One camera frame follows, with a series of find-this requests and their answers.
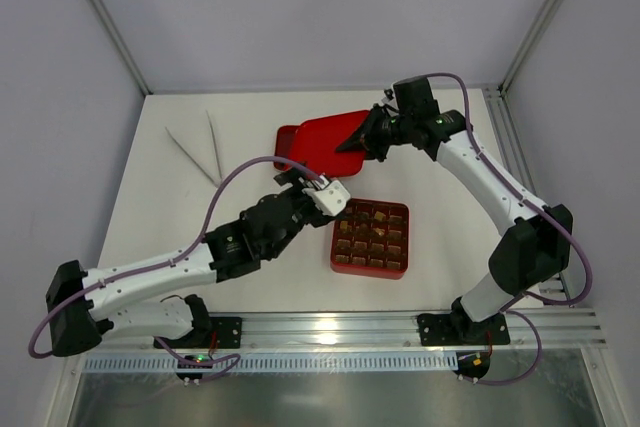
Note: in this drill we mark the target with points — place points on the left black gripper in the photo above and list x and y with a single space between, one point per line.
301 192

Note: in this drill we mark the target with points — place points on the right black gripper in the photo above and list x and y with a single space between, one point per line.
373 130

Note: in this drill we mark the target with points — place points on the red box lid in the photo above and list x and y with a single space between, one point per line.
316 141

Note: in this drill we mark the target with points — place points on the metal tweezers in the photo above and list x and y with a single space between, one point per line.
197 144

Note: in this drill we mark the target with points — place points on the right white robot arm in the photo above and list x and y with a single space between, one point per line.
533 245

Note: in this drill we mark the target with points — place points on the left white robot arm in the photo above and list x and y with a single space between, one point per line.
87 307

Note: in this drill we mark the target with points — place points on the red chocolate tray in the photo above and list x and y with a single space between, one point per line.
284 142

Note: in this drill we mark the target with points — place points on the red compartment chocolate box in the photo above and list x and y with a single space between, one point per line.
372 248

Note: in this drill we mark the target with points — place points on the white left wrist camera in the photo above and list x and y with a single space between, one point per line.
329 195

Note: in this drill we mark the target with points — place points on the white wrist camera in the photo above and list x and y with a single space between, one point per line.
411 96
329 195

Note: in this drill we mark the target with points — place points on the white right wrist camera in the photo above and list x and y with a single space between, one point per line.
411 96

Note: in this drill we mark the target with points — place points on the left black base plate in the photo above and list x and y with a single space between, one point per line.
226 332

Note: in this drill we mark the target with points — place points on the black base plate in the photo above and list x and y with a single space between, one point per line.
450 329
226 332

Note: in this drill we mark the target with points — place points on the slotted cable duct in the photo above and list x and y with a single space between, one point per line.
283 362

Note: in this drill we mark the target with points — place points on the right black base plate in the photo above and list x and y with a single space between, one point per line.
450 329

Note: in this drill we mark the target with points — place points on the right aluminium frame post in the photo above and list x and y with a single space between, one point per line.
541 22

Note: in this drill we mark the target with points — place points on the aluminium frame post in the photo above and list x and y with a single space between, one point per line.
120 46
541 22

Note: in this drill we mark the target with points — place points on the aluminium mounting rail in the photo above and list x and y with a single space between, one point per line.
320 329

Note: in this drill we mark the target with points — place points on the left aluminium frame post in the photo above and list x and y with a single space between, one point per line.
120 46

